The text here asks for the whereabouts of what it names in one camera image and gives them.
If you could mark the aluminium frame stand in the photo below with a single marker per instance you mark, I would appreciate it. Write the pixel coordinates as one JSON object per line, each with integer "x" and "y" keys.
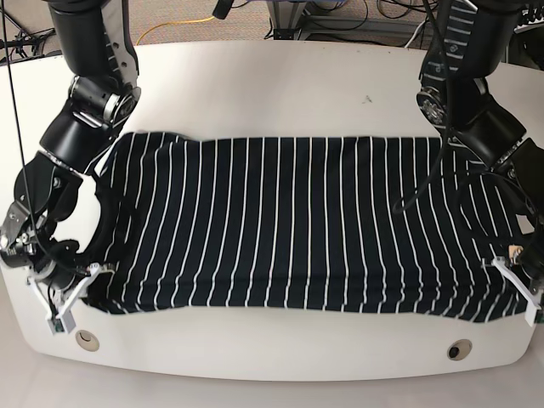
{"x": 374, "y": 22}

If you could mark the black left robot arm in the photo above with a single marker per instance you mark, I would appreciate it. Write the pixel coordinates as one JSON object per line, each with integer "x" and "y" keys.
{"x": 469, "y": 38}

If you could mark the navy white striped T-shirt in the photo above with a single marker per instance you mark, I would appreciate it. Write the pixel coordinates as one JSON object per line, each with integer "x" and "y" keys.
{"x": 302, "y": 224}

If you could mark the black tripod on floor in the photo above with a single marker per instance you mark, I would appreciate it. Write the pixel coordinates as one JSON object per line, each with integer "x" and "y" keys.
{"x": 26, "y": 46}

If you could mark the table cable grommet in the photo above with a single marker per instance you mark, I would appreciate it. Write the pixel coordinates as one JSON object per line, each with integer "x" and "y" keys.
{"x": 87, "y": 341}
{"x": 459, "y": 350}

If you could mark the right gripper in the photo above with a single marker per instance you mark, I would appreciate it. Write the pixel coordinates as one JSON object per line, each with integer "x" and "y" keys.
{"x": 50, "y": 262}

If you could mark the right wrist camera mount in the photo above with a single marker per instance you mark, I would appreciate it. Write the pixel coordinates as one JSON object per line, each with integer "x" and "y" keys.
{"x": 58, "y": 291}

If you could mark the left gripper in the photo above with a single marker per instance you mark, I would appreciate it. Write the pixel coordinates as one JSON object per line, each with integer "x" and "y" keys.
{"x": 529, "y": 255}

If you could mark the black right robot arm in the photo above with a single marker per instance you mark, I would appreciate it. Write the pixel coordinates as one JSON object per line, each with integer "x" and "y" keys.
{"x": 95, "y": 41}

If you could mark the left table cable grommet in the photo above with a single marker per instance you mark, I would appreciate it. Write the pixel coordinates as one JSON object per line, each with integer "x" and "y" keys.
{"x": 87, "y": 341}

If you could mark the right table cable grommet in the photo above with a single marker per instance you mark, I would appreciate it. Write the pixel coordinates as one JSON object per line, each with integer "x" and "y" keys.
{"x": 459, "y": 350}

